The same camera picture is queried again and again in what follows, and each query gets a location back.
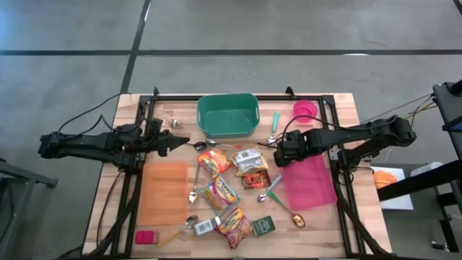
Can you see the white board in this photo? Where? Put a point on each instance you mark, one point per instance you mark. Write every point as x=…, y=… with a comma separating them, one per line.
x=397, y=202

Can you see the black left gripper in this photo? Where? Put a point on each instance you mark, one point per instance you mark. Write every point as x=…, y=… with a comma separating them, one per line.
x=160, y=142

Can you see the yellow silver ramen packet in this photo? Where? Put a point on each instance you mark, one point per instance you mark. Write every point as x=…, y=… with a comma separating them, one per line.
x=249, y=160

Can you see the black spoon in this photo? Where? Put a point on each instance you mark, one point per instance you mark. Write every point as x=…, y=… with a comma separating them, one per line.
x=199, y=146

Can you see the grey metal table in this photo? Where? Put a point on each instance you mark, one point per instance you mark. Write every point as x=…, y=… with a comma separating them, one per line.
x=21, y=173

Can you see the orange plastic tray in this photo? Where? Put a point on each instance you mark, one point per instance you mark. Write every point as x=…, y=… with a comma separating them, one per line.
x=162, y=195

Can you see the green spice tin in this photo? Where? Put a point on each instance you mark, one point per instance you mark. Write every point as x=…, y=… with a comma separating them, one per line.
x=263, y=226

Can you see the green plastic bin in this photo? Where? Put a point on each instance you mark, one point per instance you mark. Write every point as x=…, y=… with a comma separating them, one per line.
x=227, y=119

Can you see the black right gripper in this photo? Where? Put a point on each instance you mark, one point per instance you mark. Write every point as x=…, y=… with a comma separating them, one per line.
x=291, y=142

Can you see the pink plastic tray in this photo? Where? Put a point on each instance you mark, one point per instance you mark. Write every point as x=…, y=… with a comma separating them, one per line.
x=310, y=184

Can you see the small glass spice jar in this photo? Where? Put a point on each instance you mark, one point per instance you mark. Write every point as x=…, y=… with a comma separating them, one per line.
x=176, y=124

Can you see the white labelled spice jar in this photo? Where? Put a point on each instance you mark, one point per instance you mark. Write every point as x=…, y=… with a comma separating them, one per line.
x=205, y=226

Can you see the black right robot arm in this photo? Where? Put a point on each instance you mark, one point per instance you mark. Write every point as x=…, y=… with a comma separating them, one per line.
x=361, y=131

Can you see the orange cloth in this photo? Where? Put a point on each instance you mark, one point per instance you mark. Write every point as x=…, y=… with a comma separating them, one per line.
x=384, y=179

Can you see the red ramen packet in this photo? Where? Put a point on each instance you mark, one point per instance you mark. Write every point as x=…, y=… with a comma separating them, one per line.
x=234, y=227

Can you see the dark brown seasoning packet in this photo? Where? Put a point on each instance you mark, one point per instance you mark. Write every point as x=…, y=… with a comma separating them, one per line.
x=256, y=179

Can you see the orange silver spoon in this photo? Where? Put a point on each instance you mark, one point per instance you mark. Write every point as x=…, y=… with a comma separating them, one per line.
x=211, y=142

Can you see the pink red box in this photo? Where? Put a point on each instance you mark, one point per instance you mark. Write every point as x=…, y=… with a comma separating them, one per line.
x=144, y=237

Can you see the pink plastic bowl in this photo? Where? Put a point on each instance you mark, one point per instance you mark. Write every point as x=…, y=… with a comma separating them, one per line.
x=305, y=110

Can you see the plain silver spoon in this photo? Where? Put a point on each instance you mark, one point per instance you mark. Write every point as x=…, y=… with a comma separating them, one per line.
x=192, y=197

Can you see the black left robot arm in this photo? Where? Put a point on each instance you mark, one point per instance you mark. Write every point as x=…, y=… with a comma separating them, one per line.
x=90, y=142

